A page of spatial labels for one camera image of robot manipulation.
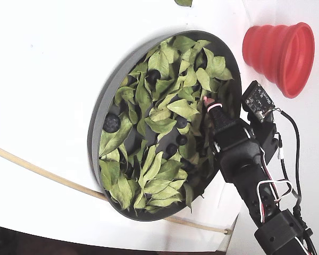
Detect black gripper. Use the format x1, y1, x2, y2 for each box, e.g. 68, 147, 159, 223
203, 96, 265, 183

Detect large dark blueberry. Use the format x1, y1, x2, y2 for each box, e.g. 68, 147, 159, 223
103, 113, 121, 133

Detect dark grey round bowl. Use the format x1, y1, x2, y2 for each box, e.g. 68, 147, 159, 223
87, 30, 242, 222

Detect red collapsible silicone cup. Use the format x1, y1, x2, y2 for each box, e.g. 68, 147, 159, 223
241, 22, 316, 99

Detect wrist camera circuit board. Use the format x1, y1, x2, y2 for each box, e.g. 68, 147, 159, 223
241, 80, 276, 124

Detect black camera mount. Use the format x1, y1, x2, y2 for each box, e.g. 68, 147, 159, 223
248, 113, 280, 167

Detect thin cable with white tag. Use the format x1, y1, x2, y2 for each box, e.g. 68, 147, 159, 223
276, 132, 300, 199

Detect black camera cable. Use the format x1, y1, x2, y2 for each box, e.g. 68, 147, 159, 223
273, 107, 318, 255

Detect white red black servo wires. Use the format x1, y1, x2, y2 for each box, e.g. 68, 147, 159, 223
256, 179, 295, 223

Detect beige cord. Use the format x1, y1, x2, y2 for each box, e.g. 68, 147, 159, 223
0, 142, 232, 236

